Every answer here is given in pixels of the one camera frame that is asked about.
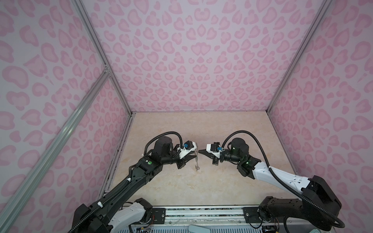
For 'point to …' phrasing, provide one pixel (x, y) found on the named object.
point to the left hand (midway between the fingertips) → (194, 152)
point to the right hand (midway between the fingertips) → (201, 151)
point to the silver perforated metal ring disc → (196, 166)
